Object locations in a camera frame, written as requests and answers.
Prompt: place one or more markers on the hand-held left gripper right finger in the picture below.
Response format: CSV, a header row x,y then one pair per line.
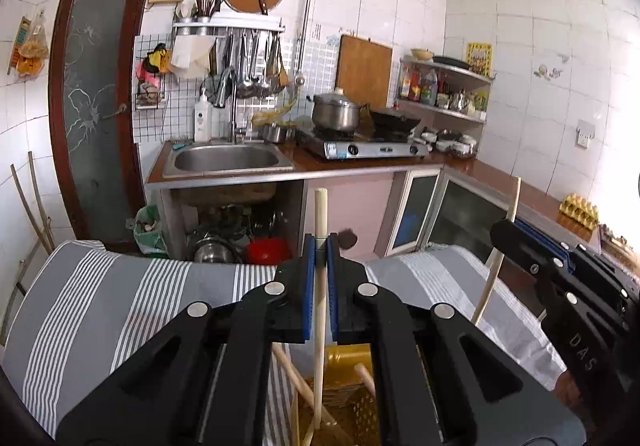
x,y
334,286

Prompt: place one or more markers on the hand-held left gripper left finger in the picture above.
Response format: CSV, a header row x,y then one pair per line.
x,y
310,286

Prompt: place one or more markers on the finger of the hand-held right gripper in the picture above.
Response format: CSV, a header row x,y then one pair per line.
x,y
545,238
530,251

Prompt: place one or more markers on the wooden chopstick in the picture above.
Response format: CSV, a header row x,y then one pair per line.
x,y
365,378
300,383
487,286
321,211

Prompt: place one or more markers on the yellow perforated utensil holder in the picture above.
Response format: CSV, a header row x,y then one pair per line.
x,y
350,418

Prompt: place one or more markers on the row of hanging steel utensils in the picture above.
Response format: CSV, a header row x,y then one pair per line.
x,y
255,66

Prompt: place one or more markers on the yellow egg carton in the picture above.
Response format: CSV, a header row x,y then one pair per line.
x,y
580,211

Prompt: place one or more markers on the red plastic basin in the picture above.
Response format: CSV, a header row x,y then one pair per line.
x,y
267,251

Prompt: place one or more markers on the glass cabinet door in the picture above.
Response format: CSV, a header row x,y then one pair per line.
x,y
415,211
465,211

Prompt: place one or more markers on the steel bowls under sink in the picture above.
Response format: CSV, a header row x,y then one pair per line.
x,y
214,250

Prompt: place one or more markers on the pile of dishes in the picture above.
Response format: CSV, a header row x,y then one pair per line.
x,y
450,144

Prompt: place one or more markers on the steel gas stove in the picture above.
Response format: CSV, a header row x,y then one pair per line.
x,y
365,146

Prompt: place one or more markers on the stainless steel sink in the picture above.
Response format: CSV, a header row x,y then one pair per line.
x,y
225,159

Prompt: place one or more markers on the small steel saucepan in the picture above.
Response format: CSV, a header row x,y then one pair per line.
x,y
276,132

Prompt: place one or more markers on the steel teapot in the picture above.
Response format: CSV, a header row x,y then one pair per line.
x,y
458,102

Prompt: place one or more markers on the green trash bag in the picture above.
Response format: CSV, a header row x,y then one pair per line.
x,y
150,231

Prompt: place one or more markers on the steel cooking pot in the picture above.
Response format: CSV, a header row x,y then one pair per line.
x,y
335,114

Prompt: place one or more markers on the black wok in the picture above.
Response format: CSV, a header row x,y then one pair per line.
x,y
392,119

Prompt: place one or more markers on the grey white striped tablecloth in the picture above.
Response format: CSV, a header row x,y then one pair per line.
x,y
125,301

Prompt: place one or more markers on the row of sauce bottles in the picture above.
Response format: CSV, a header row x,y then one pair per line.
x,y
425,89

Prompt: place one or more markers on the white soap bottle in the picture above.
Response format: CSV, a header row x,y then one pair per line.
x,y
202,119

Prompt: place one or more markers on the chrome faucet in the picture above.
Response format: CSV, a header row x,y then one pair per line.
x,y
232,101

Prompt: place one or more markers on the black flat pan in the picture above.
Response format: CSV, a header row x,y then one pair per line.
x,y
450,60

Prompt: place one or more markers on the rectangular wooden cutting board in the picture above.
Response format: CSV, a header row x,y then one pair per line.
x,y
362,71

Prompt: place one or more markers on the beige bowl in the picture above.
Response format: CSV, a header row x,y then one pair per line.
x,y
422,54

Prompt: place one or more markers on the white hanging cloth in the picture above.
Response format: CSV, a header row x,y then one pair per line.
x,y
192,56

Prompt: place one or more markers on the brown framed glass door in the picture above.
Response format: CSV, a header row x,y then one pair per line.
x,y
95,126

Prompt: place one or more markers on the yellow pink hanging cloth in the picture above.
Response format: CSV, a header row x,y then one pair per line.
x,y
155,61

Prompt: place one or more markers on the steel cup with knives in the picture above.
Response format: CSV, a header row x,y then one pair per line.
x,y
206,6

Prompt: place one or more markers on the hanging orange plastic bag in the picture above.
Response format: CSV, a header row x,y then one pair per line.
x,y
32,49

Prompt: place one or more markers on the white wall socket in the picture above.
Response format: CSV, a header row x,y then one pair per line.
x,y
586,134

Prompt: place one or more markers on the white wall hooks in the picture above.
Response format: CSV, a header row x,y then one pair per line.
x,y
550,71

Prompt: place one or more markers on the yellow wall poster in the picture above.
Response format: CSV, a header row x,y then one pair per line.
x,y
479,59

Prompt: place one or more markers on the corner wall shelf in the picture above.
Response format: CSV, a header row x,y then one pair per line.
x,y
445,69

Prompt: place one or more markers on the steel wall dish rack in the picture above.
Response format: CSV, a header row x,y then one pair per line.
x,y
225,24

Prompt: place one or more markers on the wooden sticks against wall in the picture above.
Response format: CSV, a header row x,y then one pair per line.
x,y
37,206

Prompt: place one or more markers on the grey wall pipe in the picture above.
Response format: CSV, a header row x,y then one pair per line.
x,y
310,1

